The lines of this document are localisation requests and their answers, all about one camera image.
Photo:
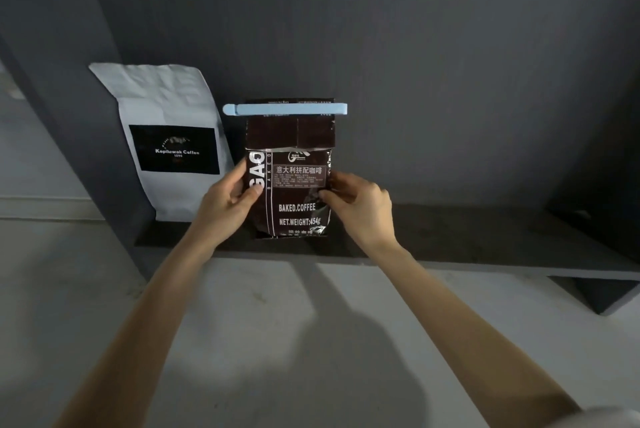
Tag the person's left hand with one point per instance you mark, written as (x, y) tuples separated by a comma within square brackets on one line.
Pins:
[(222, 207)]

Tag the person's right hand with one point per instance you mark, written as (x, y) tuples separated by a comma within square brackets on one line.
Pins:
[(367, 210)]

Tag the person's left thumb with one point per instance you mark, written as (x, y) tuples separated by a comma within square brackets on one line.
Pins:
[(250, 194)]

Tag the person's right thumb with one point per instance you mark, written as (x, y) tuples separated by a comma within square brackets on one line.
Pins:
[(332, 199)]

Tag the dark brown coffee bag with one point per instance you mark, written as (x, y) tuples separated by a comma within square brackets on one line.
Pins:
[(295, 202)]

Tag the person's right forearm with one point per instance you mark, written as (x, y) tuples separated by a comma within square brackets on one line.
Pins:
[(465, 337)]

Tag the person's left forearm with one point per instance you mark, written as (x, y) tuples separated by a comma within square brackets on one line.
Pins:
[(145, 332)]

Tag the light blue bag clip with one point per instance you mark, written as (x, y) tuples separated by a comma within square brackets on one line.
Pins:
[(290, 108)]

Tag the white coffee bag black label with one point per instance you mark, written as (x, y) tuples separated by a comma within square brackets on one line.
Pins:
[(170, 107)]

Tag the dark grey shelf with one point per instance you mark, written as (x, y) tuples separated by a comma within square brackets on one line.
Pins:
[(475, 237)]

